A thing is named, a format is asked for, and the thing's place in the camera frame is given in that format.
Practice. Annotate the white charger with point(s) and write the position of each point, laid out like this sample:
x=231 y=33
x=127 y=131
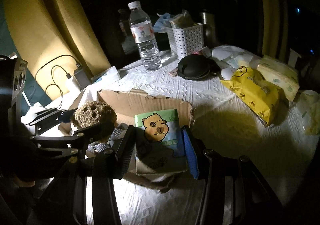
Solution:
x=73 y=84

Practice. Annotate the white plastic basket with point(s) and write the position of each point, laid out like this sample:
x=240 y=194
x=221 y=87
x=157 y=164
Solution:
x=186 y=41

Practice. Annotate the white desk lamp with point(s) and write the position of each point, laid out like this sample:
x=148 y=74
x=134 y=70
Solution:
x=30 y=112

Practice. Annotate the cardboard box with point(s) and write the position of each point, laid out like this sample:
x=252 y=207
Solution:
x=140 y=102

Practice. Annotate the clear water bottle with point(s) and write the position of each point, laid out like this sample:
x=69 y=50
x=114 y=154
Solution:
x=145 y=40

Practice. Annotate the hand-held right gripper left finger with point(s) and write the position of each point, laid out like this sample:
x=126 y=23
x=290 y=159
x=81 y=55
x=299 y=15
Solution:
x=126 y=150

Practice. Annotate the steel cup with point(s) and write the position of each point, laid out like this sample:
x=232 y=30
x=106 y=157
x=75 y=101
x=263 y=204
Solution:
x=208 y=24

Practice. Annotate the yellow printed tissue packet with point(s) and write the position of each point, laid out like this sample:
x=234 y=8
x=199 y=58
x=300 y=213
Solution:
x=252 y=92

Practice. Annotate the cartoon print tissue pack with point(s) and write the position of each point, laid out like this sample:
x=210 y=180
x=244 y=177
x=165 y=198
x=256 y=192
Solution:
x=160 y=137

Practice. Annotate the blue plastic bag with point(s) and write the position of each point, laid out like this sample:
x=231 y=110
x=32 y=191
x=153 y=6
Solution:
x=162 y=22

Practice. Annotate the crumpled pale plastic pack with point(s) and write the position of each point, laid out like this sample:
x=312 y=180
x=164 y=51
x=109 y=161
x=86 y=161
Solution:
x=310 y=112

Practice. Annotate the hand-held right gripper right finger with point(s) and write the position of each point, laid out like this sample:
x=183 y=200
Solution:
x=191 y=155

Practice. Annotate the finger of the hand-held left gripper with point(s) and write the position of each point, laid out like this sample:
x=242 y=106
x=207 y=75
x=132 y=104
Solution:
x=66 y=115
x=95 y=132

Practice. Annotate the pale packet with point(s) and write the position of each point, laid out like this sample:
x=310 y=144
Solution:
x=182 y=20

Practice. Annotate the brown sponge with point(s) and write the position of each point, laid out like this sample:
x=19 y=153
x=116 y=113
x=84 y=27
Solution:
x=92 y=115

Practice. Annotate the pale yellow tissue pack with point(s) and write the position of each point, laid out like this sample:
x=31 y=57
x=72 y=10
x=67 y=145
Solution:
x=277 y=77

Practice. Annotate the dark power adapter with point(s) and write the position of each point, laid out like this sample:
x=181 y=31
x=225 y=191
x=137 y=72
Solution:
x=82 y=76

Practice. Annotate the yellow curtain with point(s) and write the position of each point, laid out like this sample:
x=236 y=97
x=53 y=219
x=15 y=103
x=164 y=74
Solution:
x=270 y=15
x=50 y=15

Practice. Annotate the white wipes packet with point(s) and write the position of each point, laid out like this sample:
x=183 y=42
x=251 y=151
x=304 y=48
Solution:
x=230 y=56

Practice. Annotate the white and blue box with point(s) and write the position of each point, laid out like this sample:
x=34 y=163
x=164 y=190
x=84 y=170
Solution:
x=106 y=75

